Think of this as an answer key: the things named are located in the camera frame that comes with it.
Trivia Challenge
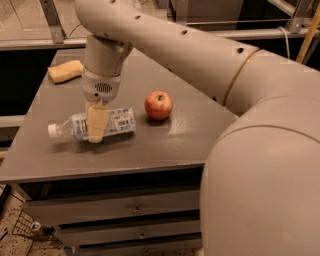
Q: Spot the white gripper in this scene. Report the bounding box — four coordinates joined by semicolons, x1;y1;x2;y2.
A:
81;68;121;143

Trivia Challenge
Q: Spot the clear blue-labelled plastic water bottle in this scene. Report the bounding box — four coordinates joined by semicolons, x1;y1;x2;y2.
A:
48;108;136;141

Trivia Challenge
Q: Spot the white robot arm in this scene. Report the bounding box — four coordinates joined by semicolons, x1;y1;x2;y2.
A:
75;0;320;256

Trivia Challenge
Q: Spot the yellow sponge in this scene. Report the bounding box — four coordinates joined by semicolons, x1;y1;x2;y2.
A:
48;60;83;84

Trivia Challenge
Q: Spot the red apple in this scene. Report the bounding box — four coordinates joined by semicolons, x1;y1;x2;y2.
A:
144;91;173;120

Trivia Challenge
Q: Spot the grey drawer cabinet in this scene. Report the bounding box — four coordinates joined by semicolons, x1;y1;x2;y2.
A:
0;51;234;251

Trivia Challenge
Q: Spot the top grey drawer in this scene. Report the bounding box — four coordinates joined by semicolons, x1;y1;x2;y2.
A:
23;190;199;225

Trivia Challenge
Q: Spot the grey drawer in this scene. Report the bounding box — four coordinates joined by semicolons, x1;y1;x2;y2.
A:
78;238;202;256
23;190;199;225
57;220;200;246

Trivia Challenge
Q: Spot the middle grey drawer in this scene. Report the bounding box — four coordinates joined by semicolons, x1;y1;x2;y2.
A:
57;220;200;246

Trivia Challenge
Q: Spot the bottom grey drawer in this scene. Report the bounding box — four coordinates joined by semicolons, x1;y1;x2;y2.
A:
78;238;202;256

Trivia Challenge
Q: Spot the wire basket on floor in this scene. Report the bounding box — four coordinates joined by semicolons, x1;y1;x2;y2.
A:
12;211;55;241

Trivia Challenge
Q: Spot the white cable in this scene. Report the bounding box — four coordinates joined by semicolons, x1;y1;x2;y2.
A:
277;26;291;60

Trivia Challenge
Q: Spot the yellow frame cart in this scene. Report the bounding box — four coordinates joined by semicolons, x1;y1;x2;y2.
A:
296;4;320;63

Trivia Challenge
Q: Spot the metal railing frame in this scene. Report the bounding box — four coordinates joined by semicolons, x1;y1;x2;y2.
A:
0;0;319;49

